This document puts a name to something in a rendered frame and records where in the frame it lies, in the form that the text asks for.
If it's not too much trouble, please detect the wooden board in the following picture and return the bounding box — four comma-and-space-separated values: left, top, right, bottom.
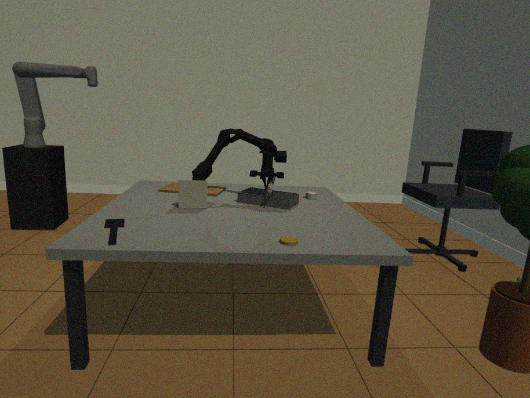
158, 182, 226, 196

